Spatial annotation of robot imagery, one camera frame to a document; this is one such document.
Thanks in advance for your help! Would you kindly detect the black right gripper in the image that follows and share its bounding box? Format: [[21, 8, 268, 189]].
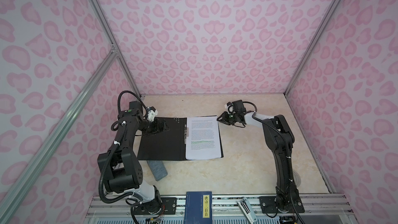
[[216, 111, 240, 125]]

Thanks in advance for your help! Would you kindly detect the teal folder with black inside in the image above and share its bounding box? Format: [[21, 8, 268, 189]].
[[137, 116, 224, 161]]

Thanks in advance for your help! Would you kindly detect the printed paper sheet bottom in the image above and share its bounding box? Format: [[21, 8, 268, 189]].
[[185, 116, 222, 160]]

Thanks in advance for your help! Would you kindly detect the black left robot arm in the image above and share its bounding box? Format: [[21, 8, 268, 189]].
[[97, 101, 169, 214]]

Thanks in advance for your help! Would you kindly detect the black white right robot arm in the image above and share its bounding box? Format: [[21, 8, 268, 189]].
[[217, 100, 304, 214]]

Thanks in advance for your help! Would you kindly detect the grey sponge eraser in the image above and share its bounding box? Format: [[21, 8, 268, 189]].
[[147, 160, 168, 181]]

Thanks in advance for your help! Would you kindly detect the blue book yellow label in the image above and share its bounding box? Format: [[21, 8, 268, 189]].
[[184, 191, 212, 224]]

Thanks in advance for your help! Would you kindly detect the white tape roll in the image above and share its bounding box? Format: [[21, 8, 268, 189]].
[[293, 170, 302, 188]]

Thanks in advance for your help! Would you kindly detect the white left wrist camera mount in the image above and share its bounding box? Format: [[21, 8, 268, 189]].
[[146, 106, 158, 122]]

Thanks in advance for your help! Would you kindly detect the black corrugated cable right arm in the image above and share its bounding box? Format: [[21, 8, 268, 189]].
[[242, 101, 305, 224]]

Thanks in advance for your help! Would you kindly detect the white clip on rail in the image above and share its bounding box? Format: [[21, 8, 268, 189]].
[[237, 197, 257, 224]]

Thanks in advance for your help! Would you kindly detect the aluminium frame post left rear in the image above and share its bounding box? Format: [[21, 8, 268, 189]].
[[88, 0, 142, 97]]

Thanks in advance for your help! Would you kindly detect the aluminium frame post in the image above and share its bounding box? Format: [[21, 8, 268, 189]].
[[284, 0, 344, 97], [88, 0, 142, 97]]

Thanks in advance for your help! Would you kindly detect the aluminium diagonal frame bar left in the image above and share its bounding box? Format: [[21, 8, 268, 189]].
[[1, 51, 119, 224]]

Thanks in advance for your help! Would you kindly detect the aluminium frame post right rear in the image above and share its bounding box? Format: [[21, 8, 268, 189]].
[[284, 0, 344, 97]]

